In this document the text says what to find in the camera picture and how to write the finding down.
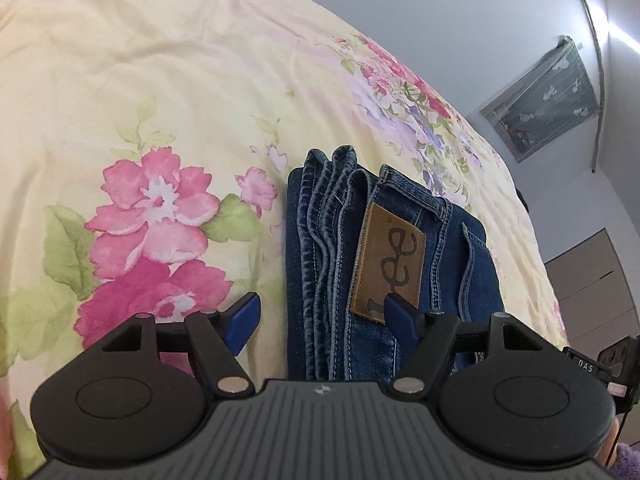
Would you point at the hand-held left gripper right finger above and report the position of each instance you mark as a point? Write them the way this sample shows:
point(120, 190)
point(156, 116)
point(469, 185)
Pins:
point(398, 322)

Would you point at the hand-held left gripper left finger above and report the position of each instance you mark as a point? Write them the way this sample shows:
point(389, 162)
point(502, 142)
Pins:
point(245, 321)

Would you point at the blue denim pants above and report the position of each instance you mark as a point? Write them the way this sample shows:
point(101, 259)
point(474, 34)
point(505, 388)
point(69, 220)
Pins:
point(320, 260)

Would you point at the person's right forearm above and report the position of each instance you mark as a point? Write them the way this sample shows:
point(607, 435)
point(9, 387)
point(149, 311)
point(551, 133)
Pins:
point(629, 455)

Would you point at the beige wardrobe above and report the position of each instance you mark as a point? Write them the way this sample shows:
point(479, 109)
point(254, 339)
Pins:
point(595, 280)

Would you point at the small black object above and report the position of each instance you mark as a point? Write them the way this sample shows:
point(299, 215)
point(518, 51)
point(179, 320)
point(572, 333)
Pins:
point(522, 201)

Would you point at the floral yellow bed sheet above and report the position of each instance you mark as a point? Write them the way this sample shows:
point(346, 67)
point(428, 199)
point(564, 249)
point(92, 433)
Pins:
point(150, 85)

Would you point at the window with grey curtain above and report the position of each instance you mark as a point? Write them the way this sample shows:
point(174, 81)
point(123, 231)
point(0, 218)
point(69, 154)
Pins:
point(545, 95)

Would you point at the grey wall pipe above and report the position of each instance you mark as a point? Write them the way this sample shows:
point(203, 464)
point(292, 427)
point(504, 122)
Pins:
point(598, 125)

